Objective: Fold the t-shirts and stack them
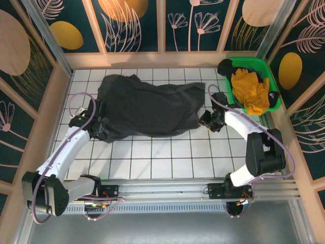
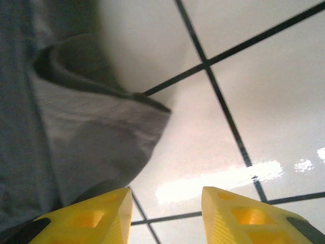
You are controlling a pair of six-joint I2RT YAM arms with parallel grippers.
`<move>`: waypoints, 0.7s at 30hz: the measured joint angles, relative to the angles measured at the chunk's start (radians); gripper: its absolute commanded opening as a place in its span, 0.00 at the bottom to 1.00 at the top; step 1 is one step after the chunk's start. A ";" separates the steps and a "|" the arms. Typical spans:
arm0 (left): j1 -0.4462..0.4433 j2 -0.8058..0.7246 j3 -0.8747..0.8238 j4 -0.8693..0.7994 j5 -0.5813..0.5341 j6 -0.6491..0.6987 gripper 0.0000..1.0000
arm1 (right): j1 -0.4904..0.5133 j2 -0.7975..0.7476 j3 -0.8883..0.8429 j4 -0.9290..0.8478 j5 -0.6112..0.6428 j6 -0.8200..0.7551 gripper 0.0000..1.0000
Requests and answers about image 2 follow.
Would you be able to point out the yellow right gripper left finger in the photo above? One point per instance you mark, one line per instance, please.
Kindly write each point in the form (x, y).
(86, 221)

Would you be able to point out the dark gray t-shirt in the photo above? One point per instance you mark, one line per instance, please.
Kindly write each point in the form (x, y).
(76, 132)

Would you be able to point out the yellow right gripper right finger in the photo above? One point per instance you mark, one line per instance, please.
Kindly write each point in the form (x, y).
(243, 218)

